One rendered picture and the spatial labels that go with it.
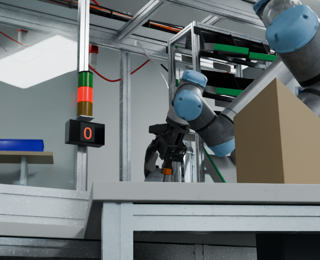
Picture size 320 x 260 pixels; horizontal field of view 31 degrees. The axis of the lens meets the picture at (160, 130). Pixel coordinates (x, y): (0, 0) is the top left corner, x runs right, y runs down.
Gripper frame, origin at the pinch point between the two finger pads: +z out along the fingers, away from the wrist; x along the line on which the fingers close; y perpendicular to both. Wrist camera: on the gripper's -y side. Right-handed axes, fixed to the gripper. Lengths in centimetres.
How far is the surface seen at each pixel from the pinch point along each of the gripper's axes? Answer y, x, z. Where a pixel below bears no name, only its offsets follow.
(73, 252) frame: 37, -36, 2
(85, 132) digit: -15.0, -19.5, -3.3
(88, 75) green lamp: -28.7, -19.2, -17.3
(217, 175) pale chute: 3.3, 21.0, -3.4
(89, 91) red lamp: -25.0, -18.7, -13.5
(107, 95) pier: -301, 114, 97
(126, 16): -151, 41, -11
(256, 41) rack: -41, 48, -39
